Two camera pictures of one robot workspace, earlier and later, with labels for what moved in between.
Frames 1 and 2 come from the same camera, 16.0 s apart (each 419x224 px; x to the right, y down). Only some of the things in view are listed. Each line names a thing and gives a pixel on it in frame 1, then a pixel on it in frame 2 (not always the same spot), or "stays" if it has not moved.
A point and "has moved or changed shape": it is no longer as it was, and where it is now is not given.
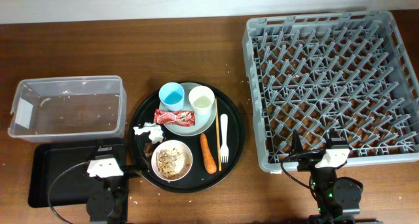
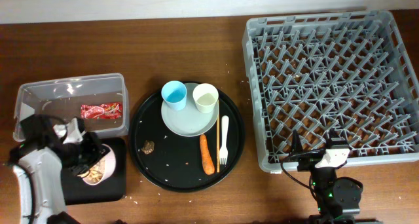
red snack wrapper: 181,118 → 104,111
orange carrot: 209,161 stays
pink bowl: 171,160 has moved or changed shape
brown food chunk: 148,148 stays
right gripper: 309,160 stays
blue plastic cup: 172,95 stays
